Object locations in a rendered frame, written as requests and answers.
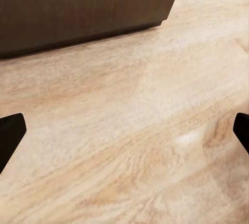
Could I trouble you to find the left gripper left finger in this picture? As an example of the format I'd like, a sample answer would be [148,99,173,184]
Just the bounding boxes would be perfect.
[0,113,27,174]

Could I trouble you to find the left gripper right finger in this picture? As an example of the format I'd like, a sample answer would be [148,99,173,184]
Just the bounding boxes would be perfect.
[233,113,249,153]

